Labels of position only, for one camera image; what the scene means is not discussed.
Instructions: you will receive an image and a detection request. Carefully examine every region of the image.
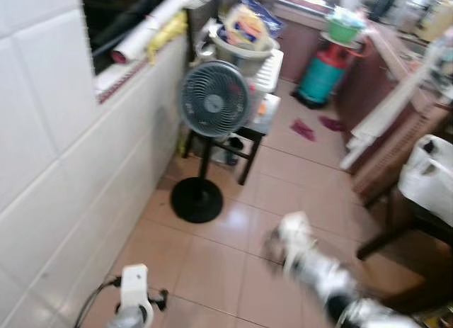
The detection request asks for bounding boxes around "black low stool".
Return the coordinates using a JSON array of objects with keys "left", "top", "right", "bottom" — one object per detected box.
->
[{"left": 182, "top": 124, "right": 265, "bottom": 186}]

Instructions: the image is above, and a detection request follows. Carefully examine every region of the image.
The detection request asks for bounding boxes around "dark red slipper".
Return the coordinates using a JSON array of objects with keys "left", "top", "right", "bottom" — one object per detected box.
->
[
  {"left": 289, "top": 118, "right": 318, "bottom": 143},
  {"left": 318, "top": 115, "right": 348, "bottom": 135}
]

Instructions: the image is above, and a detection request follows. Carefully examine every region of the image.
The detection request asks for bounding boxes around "dark wooden chair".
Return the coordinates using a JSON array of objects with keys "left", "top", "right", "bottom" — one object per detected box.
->
[{"left": 354, "top": 183, "right": 453, "bottom": 316}]

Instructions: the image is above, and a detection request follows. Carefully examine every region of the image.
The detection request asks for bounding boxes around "grey standing fan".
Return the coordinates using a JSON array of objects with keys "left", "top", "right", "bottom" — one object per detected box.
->
[{"left": 170, "top": 60, "right": 254, "bottom": 224}]

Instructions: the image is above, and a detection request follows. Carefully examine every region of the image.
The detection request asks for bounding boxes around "white plastic basket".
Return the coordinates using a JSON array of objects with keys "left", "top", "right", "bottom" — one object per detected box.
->
[{"left": 251, "top": 48, "right": 285, "bottom": 96}]

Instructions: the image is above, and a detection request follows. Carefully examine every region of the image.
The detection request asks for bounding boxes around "teal gas cylinder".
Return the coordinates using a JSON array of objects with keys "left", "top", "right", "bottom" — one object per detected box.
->
[{"left": 293, "top": 40, "right": 356, "bottom": 110}]

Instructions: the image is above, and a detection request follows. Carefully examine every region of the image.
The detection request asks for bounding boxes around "long white board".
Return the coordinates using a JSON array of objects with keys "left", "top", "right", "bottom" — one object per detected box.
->
[{"left": 339, "top": 57, "right": 441, "bottom": 171}]

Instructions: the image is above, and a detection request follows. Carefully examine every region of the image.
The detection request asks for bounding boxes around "brown wooden counter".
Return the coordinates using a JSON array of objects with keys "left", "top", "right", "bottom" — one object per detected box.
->
[{"left": 273, "top": 1, "right": 453, "bottom": 205}]

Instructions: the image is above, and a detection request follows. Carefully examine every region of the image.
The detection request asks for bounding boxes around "grey plastic basin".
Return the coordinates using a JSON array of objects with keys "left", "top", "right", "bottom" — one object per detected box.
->
[{"left": 208, "top": 22, "right": 281, "bottom": 78}]

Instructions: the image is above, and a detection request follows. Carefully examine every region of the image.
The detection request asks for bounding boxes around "yellow blue snack bag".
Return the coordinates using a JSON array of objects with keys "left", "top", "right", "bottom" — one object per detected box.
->
[{"left": 223, "top": 0, "right": 285, "bottom": 52}]

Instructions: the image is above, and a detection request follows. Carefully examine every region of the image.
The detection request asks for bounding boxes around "green plastic bowl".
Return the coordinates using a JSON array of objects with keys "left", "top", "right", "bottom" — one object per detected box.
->
[{"left": 325, "top": 12, "right": 367, "bottom": 46}]

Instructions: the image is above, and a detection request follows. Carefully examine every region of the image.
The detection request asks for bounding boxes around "yellow bunch on sill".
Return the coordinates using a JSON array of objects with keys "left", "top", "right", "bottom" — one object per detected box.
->
[{"left": 145, "top": 12, "right": 189, "bottom": 66}]

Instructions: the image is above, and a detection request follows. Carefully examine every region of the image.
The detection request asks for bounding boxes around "rolled white paper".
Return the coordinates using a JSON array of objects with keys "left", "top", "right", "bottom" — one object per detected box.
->
[{"left": 110, "top": 0, "right": 193, "bottom": 64}]

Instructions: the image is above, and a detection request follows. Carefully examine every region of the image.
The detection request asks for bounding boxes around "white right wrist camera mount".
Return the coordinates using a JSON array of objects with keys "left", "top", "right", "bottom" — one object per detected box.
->
[{"left": 275, "top": 212, "right": 317, "bottom": 266}]

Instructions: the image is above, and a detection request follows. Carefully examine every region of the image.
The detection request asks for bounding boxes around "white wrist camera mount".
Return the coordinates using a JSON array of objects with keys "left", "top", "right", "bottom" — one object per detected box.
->
[
  {"left": 275, "top": 212, "right": 317, "bottom": 266},
  {"left": 119, "top": 264, "right": 151, "bottom": 312}
]

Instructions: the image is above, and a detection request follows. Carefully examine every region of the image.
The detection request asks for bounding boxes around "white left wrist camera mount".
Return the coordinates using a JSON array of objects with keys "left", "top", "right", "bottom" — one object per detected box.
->
[{"left": 119, "top": 264, "right": 151, "bottom": 312}]

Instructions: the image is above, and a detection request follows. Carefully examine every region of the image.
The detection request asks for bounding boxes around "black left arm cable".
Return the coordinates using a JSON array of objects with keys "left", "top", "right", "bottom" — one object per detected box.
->
[{"left": 74, "top": 275, "right": 122, "bottom": 328}]

